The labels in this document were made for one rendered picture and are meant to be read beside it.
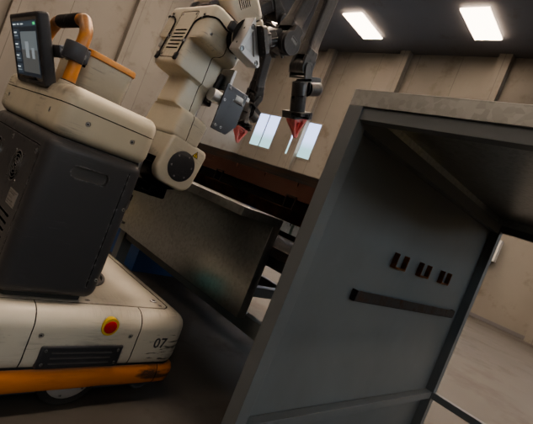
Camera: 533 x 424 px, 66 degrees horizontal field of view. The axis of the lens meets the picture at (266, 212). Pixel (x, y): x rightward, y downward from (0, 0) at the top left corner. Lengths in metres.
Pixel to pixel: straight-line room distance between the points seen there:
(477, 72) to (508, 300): 5.64
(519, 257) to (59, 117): 9.98
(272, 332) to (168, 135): 0.73
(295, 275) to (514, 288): 9.55
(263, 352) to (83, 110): 0.71
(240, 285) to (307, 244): 0.59
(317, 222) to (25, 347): 0.77
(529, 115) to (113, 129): 0.89
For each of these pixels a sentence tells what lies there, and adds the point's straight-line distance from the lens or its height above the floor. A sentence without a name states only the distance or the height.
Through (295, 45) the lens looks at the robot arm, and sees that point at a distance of 1.47.
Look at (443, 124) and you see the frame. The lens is 0.90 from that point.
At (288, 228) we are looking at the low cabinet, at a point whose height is 0.36.
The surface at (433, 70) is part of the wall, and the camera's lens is 12.68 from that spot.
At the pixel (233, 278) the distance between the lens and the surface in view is 1.54.
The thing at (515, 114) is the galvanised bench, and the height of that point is 1.03.
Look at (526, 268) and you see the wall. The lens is 10.42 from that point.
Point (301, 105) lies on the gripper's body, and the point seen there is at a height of 1.09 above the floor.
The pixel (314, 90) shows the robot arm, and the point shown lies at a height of 1.17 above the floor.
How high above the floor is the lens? 0.73
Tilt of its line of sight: 2 degrees down
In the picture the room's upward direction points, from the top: 22 degrees clockwise
